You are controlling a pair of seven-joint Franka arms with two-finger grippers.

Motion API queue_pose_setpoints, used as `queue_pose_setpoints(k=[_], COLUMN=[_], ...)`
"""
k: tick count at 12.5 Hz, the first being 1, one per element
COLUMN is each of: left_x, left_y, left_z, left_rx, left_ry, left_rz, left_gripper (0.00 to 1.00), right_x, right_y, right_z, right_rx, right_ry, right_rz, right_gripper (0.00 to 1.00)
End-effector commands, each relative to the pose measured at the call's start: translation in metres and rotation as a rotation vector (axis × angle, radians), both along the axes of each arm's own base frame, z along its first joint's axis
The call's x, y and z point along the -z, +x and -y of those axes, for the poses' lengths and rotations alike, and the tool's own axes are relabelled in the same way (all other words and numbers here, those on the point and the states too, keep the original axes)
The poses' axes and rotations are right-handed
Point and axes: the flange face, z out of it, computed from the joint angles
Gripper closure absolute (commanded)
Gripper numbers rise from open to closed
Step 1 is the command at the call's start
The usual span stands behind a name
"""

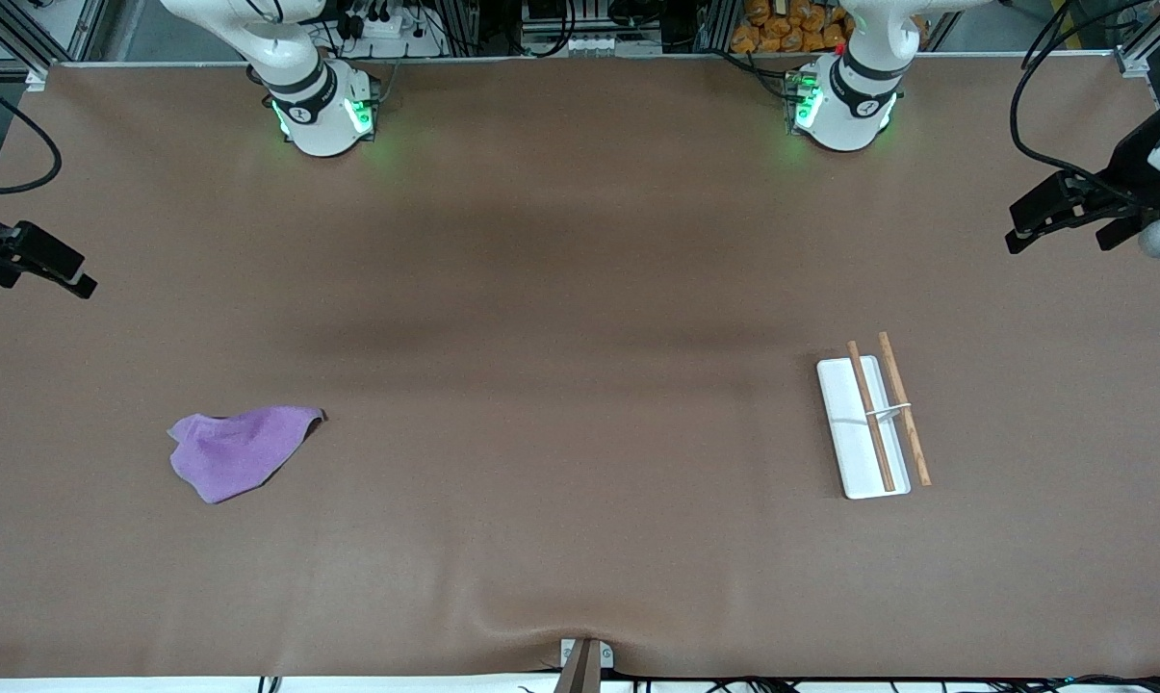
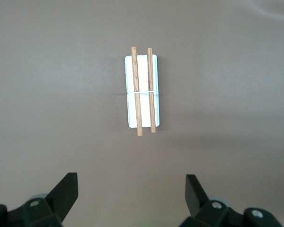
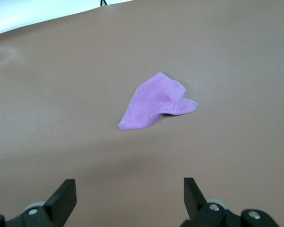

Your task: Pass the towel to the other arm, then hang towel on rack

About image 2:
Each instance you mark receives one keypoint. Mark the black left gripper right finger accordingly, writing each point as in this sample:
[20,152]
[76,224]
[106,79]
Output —
[196,198]

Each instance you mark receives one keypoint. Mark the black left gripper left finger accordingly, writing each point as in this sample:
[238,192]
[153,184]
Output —
[61,196]

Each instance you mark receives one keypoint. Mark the white rack with wooden rods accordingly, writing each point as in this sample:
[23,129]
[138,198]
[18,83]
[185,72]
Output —
[143,106]

